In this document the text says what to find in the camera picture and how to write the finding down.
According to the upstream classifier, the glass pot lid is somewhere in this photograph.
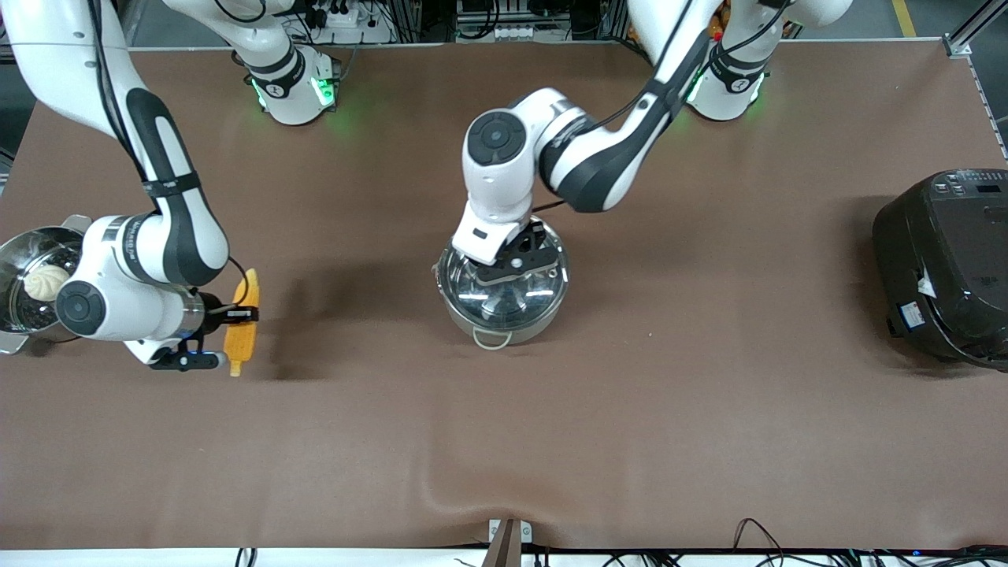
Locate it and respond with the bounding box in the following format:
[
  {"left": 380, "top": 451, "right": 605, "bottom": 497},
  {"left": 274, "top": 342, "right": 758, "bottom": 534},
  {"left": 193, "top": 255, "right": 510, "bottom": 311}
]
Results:
[{"left": 438, "top": 220, "right": 569, "bottom": 324}]

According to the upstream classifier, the metal clamp bracket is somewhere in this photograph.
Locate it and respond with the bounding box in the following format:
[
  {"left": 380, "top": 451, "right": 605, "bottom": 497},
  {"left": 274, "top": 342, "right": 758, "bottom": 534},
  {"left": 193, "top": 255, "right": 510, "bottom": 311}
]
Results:
[{"left": 488, "top": 518, "right": 533, "bottom": 567}]

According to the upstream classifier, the black rice cooker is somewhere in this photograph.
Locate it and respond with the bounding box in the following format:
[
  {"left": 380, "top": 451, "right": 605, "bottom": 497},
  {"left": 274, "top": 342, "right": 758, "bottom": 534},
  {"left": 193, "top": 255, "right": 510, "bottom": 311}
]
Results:
[{"left": 872, "top": 168, "right": 1008, "bottom": 372}]

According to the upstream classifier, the white steamed bun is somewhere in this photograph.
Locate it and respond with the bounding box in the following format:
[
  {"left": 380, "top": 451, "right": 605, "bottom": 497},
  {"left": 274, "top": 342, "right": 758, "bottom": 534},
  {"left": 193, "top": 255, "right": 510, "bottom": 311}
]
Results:
[{"left": 24, "top": 264, "right": 70, "bottom": 302}]

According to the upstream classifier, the brown table cloth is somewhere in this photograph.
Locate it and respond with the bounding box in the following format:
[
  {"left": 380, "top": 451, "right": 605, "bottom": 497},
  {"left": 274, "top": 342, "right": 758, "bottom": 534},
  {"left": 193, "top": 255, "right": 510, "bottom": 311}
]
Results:
[{"left": 0, "top": 39, "right": 1008, "bottom": 552}]

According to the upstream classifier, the white power strip with plugs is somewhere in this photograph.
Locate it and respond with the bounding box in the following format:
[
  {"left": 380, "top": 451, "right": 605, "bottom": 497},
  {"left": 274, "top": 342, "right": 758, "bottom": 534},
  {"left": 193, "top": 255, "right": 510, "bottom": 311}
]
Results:
[{"left": 303, "top": 0, "right": 361, "bottom": 31}]

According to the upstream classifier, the black looped cable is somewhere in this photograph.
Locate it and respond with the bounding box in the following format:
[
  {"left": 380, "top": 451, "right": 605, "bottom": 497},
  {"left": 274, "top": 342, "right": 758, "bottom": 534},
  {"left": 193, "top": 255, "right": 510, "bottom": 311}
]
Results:
[{"left": 732, "top": 518, "right": 788, "bottom": 565}]

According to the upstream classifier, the stainless steel pot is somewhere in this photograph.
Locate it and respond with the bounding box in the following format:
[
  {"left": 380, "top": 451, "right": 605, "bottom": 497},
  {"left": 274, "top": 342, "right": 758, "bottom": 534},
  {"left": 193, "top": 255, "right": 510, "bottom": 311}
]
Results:
[{"left": 432, "top": 217, "right": 569, "bottom": 350}]

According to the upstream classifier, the steel steamer pot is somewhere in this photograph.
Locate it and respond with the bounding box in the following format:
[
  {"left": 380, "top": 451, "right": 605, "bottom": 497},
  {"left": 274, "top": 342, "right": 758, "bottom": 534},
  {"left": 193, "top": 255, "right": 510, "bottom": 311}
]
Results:
[{"left": 0, "top": 214, "right": 91, "bottom": 355}]

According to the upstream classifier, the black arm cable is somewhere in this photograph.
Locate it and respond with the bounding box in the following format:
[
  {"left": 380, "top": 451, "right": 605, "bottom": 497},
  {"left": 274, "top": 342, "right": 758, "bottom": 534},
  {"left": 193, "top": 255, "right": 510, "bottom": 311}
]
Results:
[
  {"left": 532, "top": 0, "right": 788, "bottom": 213},
  {"left": 85, "top": 0, "right": 261, "bottom": 309}
]

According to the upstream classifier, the aluminium frame profile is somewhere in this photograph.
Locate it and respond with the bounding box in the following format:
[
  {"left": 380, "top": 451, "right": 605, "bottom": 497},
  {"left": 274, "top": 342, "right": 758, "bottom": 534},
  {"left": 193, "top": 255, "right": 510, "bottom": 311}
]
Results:
[{"left": 943, "top": 0, "right": 1008, "bottom": 57}]

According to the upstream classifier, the yellow corn cob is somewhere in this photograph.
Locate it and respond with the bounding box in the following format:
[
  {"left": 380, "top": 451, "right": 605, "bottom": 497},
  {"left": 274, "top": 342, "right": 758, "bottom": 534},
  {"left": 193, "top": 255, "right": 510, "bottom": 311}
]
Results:
[{"left": 224, "top": 269, "right": 260, "bottom": 378}]

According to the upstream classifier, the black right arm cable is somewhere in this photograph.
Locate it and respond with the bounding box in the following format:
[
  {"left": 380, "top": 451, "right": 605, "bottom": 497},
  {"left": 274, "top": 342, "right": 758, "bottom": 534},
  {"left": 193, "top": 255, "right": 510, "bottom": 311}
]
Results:
[{"left": 85, "top": 0, "right": 261, "bottom": 309}]

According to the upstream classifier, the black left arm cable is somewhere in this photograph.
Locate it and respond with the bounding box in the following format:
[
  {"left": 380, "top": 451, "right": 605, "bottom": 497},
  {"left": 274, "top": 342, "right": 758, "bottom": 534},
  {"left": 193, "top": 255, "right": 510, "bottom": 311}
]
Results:
[{"left": 532, "top": 0, "right": 788, "bottom": 213}]

